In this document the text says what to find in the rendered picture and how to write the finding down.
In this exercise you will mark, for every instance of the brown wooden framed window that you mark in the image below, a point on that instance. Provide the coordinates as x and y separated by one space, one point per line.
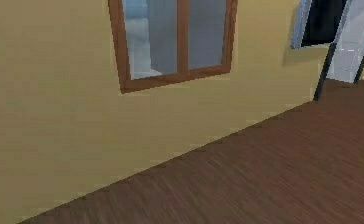
182 40

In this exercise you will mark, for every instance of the black television set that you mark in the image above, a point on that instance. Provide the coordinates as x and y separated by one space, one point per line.
323 21

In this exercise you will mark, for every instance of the white stand with black legs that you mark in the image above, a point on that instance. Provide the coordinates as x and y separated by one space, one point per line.
351 50

